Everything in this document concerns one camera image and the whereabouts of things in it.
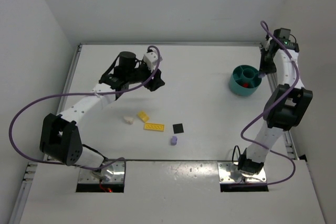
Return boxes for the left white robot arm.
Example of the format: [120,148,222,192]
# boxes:
[39,46,165,170]

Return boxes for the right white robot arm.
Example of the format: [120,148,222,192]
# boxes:
[237,28,313,175]

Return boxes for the teal round divided container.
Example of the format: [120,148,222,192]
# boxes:
[228,65,262,97]

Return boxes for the yellow lego slope brick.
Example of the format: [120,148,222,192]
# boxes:
[137,111,150,123]

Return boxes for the yellow long lego plate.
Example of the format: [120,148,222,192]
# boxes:
[144,123,165,132]

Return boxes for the white lego piece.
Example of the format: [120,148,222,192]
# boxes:
[123,116,134,124]

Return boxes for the black square lego plate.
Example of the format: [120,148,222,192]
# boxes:
[173,123,184,134]

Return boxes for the purple lego brick sideways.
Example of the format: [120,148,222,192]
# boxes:
[170,136,178,146]

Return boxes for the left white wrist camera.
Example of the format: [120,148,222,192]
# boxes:
[143,52,158,72]

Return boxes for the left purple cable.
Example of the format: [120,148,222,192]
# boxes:
[8,45,164,171]

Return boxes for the purple cable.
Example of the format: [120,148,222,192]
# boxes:
[240,20,300,187]
[8,45,164,171]

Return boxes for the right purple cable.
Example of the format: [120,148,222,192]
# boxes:
[240,20,300,187]

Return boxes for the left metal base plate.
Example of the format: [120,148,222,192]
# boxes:
[78,161,125,184]

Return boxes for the metal base plate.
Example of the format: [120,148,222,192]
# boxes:
[217,161,267,184]
[78,161,125,184]

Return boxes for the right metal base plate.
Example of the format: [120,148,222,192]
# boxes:
[217,161,267,184]

